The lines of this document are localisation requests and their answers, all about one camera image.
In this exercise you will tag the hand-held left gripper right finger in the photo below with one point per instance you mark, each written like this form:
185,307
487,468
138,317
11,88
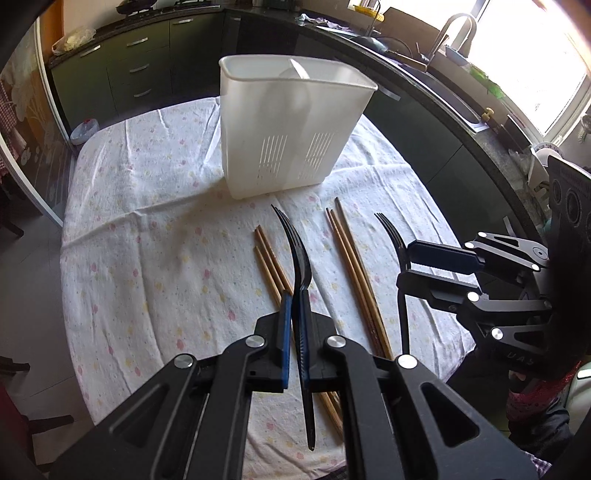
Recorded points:
323,360

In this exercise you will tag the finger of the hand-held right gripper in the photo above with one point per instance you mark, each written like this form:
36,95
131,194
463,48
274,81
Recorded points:
438,256
425,284

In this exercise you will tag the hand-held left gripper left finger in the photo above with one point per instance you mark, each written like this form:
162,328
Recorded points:
286,341

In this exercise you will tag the black fork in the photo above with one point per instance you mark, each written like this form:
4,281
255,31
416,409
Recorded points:
396,240
298,258

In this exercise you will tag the white plastic utensil holder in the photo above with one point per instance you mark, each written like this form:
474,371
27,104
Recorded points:
286,152

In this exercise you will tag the dark stone countertop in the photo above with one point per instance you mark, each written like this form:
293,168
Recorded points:
489,152

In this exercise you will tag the white plates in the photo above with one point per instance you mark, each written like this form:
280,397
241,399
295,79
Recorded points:
540,161

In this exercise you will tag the white floral tablecloth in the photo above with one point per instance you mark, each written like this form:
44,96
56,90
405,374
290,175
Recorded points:
161,258

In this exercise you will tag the small yellow knob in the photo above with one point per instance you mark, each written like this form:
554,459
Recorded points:
487,114

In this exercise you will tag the steel sink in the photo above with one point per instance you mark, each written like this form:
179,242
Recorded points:
455,104

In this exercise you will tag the green container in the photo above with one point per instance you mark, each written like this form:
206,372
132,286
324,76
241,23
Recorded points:
485,78

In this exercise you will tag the purple checked clothing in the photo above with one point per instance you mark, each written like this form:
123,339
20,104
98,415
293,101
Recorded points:
540,468

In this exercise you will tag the blue bowl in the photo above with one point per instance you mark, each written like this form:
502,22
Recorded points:
457,55

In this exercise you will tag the window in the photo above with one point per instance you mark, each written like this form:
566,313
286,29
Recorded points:
531,55

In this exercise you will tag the dark pan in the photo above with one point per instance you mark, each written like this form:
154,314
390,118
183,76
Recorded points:
371,44

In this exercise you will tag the white spoon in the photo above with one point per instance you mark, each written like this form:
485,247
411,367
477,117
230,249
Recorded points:
300,71

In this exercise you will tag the wooden cutting board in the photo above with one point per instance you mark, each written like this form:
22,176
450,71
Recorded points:
411,25

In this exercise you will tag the tall chrome faucet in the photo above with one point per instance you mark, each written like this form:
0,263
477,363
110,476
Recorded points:
457,16

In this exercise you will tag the yellow rack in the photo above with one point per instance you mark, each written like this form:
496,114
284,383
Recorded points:
369,11

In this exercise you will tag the crumpled cloth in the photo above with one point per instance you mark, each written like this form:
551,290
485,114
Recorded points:
323,22

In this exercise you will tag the dark red chair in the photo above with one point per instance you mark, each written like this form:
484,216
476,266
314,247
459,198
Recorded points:
14,424

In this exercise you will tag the small blue round object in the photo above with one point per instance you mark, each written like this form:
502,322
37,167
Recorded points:
85,130

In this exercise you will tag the glass sliding door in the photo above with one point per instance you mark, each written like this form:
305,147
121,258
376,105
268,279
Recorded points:
37,138

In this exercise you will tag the clear plastic bag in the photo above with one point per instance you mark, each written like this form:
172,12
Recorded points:
74,42

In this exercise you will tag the black wok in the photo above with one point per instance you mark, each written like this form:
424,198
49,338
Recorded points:
134,7

